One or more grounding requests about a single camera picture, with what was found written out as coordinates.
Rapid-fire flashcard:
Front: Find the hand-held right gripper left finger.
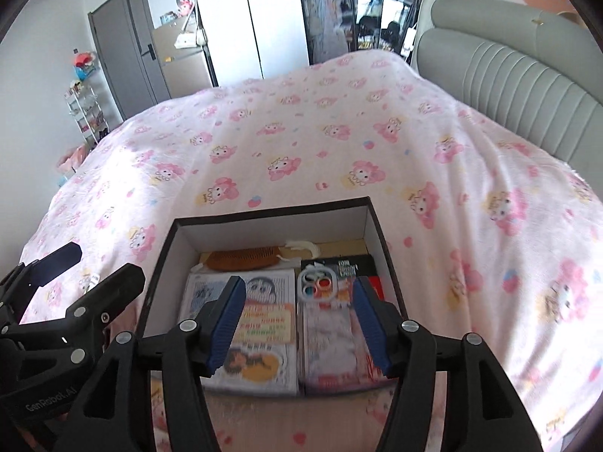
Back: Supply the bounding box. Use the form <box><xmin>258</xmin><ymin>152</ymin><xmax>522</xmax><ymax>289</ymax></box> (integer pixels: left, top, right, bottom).
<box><xmin>54</xmin><ymin>275</ymin><xmax>248</xmax><ymax>452</ymax></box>

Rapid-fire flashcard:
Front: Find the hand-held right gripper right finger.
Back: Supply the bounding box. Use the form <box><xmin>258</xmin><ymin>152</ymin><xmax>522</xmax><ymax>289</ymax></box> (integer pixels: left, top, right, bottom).
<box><xmin>351</xmin><ymin>275</ymin><xmax>545</xmax><ymax>452</ymax></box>

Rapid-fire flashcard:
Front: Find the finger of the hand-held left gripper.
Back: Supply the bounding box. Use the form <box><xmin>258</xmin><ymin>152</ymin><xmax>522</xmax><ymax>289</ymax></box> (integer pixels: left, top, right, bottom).
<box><xmin>0</xmin><ymin>241</ymin><xmax>83</xmax><ymax>325</ymax></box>
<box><xmin>0</xmin><ymin>264</ymin><xmax>147</xmax><ymax>370</ymax></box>

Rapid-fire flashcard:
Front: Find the pink cartoon booklet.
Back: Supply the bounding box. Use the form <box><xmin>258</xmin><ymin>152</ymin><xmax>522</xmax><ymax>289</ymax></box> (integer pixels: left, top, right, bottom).
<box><xmin>202</xmin><ymin>302</ymin><xmax>302</xmax><ymax>396</ymax></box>

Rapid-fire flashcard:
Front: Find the pink and white packet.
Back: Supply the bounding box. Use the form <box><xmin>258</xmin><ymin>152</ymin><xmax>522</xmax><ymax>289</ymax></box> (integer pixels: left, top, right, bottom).
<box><xmin>301</xmin><ymin>299</ymin><xmax>378</xmax><ymax>394</ymax></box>

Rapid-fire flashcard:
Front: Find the black rainbow packaging box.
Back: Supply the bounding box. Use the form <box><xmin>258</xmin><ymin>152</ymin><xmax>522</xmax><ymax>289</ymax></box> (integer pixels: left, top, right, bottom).
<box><xmin>300</xmin><ymin>253</ymin><xmax>378</xmax><ymax>288</ymax></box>

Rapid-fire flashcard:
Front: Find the brown wooden comb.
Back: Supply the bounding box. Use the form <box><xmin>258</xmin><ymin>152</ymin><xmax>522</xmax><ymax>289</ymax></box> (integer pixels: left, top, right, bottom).
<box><xmin>207</xmin><ymin>245</ymin><xmax>283</xmax><ymax>271</ymax></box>

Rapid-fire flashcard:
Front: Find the white hair clip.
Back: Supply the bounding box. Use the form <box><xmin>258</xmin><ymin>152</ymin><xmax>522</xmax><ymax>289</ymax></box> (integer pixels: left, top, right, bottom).
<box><xmin>278</xmin><ymin>240</ymin><xmax>323</xmax><ymax>262</ymax></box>

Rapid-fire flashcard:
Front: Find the black storage box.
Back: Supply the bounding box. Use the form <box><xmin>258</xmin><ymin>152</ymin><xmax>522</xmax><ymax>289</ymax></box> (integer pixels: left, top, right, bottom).
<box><xmin>134</xmin><ymin>196</ymin><xmax>410</xmax><ymax>399</ymax></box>

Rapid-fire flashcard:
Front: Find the pink soft bundle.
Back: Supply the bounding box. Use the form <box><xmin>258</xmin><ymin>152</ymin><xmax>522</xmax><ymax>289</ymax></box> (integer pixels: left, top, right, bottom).
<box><xmin>55</xmin><ymin>144</ymin><xmax>90</xmax><ymax>180</ymax></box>

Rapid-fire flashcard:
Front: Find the red and blue plush toy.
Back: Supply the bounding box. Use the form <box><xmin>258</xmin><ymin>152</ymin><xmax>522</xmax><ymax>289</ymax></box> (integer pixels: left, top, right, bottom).
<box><xmin>72</xmin><ymin>51</ymin><xmax>97</xmax><ymax>81</ymax></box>

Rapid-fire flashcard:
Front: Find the pink printed blanket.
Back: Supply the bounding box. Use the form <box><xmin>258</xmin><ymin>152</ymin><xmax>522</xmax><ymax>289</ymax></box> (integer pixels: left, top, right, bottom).
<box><xmin>21</xmin><ymin>49</ymin><xmax>603</xmax><ymax>452</ymax></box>

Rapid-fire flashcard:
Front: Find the silver refrigerator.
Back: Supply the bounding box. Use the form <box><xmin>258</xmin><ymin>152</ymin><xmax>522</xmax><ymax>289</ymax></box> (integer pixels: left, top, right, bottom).
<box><xmin>151</xmin><ymin>21</ymin><xmax>218</xmax><ymax>99</ymax></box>

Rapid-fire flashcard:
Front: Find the grey door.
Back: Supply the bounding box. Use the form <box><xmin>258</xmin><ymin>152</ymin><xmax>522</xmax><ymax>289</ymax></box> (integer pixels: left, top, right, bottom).
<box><xmin>89</xmin><ymin>0</ymin><xmax>173</xmax><ymax>121</ymax></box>

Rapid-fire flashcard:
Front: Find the white handbag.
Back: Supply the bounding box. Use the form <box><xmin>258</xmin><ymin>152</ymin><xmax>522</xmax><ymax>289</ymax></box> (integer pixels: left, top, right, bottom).
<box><xmin>174</xmin><ymin>26</ymin><xmax>208</xmax><ymax>50</ymax></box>

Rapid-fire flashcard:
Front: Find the white wardrobe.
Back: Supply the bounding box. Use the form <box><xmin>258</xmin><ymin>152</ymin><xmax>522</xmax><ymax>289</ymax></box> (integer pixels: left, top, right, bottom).
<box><xmin>191</xmin><ymin>0</ymin><xmax>312</xmax><ymax>88</ymax></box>

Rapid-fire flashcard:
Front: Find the grey padded headboard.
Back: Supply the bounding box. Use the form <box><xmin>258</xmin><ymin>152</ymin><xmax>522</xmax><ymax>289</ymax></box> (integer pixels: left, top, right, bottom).
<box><xmin>410</xmin><ymin>0</ymin><xmax>603</xmax><ymax>180</ymax></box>

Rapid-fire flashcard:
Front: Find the dark glass wardrobe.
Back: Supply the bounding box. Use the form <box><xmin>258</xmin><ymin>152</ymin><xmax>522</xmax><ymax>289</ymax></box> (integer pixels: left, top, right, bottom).
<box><xmin>296</xmin><ymin>0</ymin><xmax>425</xmax><ymax>67</ymax></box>

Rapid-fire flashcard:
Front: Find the white wire shelf rack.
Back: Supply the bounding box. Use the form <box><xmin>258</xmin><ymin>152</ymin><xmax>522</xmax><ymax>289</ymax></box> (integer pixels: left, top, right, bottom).
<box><xmin>65</xmin><ymin>73</ymin><xmax>111</xmax><ymax>144</ymax></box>

